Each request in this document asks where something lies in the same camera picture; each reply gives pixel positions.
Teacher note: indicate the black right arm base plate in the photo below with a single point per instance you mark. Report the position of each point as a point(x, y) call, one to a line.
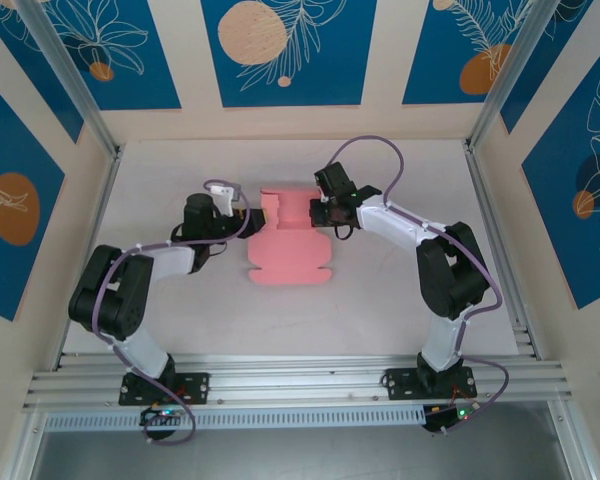
point(397, 382)

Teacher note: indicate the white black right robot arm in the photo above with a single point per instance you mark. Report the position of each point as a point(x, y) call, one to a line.
point(450, 280)

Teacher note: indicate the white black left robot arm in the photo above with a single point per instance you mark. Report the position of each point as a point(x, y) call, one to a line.
point(130, 310)

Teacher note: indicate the aluminium side rail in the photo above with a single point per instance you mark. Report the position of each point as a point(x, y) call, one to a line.
point(103, 190)
point(487, 200)

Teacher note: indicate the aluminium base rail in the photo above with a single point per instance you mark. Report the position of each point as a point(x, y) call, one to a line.
point(290, 380)

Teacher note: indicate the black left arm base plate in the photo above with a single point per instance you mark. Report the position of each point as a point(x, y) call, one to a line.
point(197, 387)

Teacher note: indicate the blue poster white leaves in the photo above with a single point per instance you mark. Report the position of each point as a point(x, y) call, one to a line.
point(552, 35)
point(30, 45)

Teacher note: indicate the blue poster dark circle flower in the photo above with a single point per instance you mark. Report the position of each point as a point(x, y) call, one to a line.
point(555, 225)

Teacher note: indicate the grey metal sheet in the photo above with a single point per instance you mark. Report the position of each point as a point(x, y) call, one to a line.
point(300, 455)

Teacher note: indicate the blue poster lily flower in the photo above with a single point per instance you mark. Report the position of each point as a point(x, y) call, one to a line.
point(150, 75)

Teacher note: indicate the aluminium frame upright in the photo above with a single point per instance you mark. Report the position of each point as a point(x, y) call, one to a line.
point(572, 450)
point(27, 450)

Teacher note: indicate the blue poster orange circle flower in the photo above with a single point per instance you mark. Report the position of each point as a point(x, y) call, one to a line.
point(30, 150)

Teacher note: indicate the blue poster fern orange circle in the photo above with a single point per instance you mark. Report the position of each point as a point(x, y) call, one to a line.
point(430, 60)

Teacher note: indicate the aluminium corner post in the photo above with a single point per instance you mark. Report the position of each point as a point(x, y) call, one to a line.
point(62, 60)
point(515, 60)

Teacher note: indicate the pink paper box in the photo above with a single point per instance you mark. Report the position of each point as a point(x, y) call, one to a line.
point(290, 250)

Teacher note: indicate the blue illustrated poster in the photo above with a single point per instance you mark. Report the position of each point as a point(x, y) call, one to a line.
point(330, 75)

